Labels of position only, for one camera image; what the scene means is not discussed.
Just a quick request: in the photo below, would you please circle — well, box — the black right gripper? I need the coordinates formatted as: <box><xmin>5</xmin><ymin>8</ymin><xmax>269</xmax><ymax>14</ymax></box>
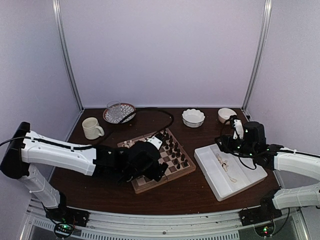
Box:
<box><xmin>214</xmin><ymin>135</ymin><xmax>257</xmax><ymax>160</ymax></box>

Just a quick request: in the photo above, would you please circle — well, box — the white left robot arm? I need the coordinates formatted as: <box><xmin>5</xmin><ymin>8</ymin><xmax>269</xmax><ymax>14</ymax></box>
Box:
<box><xmin>0</xmin><ymin>122</ymin><xmax>168</xmax><ymax>222</ymax></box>

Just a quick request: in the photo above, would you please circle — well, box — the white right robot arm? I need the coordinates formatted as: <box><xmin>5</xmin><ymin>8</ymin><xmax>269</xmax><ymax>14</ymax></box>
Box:
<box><xmin>215</xmin><ymin>116</ymin><xmax>320</xmax><ymax>221</ymax></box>

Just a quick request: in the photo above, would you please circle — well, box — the dark chess pieces row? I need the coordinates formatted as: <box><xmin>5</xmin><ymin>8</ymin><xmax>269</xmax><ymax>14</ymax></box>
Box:
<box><xmin>159</xmin><ymin>128</ymin><xmax>188</xmax><ymax>165</ymax></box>

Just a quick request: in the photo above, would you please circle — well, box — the pile of white chess pieces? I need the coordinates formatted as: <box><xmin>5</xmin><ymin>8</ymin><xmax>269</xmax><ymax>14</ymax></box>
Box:
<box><xmin>215</xmin><ymin>153</ymin><xmax>229</xmax><ymax>172</ymax></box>

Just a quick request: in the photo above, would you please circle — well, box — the wooden chess board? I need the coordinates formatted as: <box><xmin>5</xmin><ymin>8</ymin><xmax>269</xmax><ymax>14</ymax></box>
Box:
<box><xmin>117</xmin><ymin>132</ymin><xmax>196</xmax><ymax>194</ymax></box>

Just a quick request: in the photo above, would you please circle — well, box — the dark chess piece corner rook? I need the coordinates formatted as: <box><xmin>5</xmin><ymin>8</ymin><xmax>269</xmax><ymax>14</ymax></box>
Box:
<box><xmin>182</xmin><ymin>159</ymin><xmax>189</xmax><ymax>168</ymax></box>

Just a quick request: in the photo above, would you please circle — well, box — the white plastic divided tray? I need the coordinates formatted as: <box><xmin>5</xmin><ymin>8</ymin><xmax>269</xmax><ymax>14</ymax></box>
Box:
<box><xmin>194</xmin><ymin>144</ymin><xmax>268</xmax><ymax>202</ymax></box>

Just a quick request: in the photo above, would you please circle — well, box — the cream round bowl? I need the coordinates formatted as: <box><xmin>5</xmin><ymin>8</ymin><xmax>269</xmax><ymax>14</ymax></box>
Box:
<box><xmin>217</xmin><ymin>107</ymin><xmax>237</xmax><ymax>124</ymax></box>

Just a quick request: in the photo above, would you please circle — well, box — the patterned brown rim plate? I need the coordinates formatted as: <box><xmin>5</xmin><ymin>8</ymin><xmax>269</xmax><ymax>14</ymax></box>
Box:
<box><xmin>102</xmin><ymin>103</ymin><xmax>137</xmax><ymax>124</ymax></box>

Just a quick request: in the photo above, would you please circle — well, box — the cream ceramic mug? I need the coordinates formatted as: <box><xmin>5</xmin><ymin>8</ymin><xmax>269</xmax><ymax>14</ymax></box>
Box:
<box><xmin>82</xmin><ymin>117</ymin><xmax>105</xmax><ymax>140</ymax></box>

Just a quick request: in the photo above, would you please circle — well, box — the clear drinking glass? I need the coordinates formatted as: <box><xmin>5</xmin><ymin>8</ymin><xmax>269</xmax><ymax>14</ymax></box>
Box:
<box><xmin>107</xmin><ymin>100</ymin><xmax>121</xmax><ymax>120</ymax></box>

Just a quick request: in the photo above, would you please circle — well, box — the white scalloped bowl black rim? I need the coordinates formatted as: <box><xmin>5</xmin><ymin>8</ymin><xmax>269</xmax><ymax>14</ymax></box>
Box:
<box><xmin>182</xmin><ymin>108</ymin><xmax>206</xmax><ymax>128</ymax></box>

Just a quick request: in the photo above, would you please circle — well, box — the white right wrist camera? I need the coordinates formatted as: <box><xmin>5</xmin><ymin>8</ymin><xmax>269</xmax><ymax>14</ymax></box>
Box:
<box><xmin>229</xmin><ymin>115</ymin><xmax>244</xmax><ymax>140</ymax></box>

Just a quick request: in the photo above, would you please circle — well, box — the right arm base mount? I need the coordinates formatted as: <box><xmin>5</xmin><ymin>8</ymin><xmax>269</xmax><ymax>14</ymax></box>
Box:
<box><xmin>238</xmin><ymin>190</ymin><xmax>291</xmax><ymax>239</ymax></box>

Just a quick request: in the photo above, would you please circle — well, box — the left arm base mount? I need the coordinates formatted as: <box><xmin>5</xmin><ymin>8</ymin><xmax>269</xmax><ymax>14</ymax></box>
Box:
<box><xmin>42</xmin><ymin>192</ymin><xmax>90</xmax><ymax>240</ymax></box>

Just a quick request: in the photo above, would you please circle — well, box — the right aluminium frame post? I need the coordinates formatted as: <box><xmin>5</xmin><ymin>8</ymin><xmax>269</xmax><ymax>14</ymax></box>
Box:
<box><xmin>241</xmin><ymin>0</ymin><xmax>272</xmax><ymax>115</ymax></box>

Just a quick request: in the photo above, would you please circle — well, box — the aluminium frame post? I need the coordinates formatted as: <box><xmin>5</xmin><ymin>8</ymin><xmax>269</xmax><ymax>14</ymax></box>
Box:
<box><xmin>52</xmin><ymin>0</ymin><xmax>84</xmax><ymax>112</ymax></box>
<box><xmin>241</xmin><ymin>0</ymin><xmax>272</xmax><ymax>115</ymax></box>

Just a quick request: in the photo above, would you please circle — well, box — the left aluminium frame post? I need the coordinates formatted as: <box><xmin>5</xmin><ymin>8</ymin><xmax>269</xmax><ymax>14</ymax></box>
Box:
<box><xmin>52</xmin><ymin>0</ymin><xmax>84</xmax><ymax>112</ymax></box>

